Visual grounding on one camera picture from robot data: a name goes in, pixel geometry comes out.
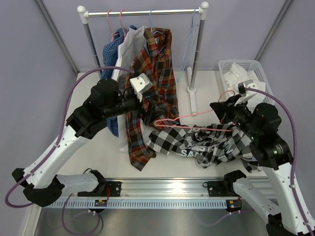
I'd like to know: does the white slotted cable duct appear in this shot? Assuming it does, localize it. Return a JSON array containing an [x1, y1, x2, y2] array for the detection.
[[49, 198, 227, 209]]

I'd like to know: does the purple floor cable left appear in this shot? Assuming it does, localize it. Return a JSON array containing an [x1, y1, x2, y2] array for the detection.
[[61, 193, 104, 234]]

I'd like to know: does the blue plastic hanger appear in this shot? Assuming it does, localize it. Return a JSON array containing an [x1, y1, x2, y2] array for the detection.
[[177, 7, 199, 82]]

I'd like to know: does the red brown plaid shirt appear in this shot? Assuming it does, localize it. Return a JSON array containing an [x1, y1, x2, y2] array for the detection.
[[126, 28, 179, 171]]

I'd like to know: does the aluminium mounting rail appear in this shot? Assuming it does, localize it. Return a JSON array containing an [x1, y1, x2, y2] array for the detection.
[[57, 177, 237, 200]]

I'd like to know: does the pink hanger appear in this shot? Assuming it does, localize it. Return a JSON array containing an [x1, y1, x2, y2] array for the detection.
[[119, 8, 129, 44], [154, 89, 237, 132], [107, 9, 120, 43]]

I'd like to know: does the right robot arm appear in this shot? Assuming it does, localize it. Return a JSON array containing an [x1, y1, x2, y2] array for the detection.
[[210, 95, 315, 236]]

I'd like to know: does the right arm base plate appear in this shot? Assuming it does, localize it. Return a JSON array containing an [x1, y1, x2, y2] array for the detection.
[[202, 180, 240, 197]]

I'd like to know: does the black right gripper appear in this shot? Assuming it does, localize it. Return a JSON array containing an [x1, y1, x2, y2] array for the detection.
[[211, 93, 260, 141]]

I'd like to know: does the blue hanger on rack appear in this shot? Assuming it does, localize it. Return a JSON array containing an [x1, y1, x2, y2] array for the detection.
[[149, 8, 168, 54]]

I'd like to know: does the white hanging shirt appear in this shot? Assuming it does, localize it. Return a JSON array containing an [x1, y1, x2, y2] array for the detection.
[[115, 26, 147, 154]]

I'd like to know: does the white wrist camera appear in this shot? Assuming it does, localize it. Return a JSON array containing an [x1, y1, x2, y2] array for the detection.
[[129, 73, 153, 102], [234, 79, 256, 106]]

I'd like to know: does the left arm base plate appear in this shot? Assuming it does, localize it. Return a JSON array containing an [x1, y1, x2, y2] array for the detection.
[[77, 181, 122, 197]]

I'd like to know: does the white linen shirt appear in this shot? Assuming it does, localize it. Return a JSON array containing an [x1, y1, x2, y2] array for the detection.
[[223, 62, 266, 94]]

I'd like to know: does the black white checked shirt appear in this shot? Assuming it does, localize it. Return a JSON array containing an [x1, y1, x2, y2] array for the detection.
[[147, 124, 262, 173]]

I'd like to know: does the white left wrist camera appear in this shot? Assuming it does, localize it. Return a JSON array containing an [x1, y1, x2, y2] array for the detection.
[[129, 73, 153, 102]]

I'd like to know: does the blue checked shirt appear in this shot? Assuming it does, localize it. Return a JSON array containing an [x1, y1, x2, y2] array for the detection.
[[102, 28, 129, 137]]

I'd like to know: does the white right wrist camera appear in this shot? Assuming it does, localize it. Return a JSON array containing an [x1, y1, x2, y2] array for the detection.
[[234, 79, 256, 106]]

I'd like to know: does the white plastic basket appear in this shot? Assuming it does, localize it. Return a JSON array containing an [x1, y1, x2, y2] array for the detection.
[[219, 59, 273, 100]]

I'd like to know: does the metal clothes rack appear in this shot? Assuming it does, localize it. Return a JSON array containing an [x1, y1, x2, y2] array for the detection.
[[77, 1, 209, 115]]

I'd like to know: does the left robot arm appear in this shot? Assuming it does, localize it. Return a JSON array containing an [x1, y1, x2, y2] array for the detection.
[[12, 73, 152, 207]]

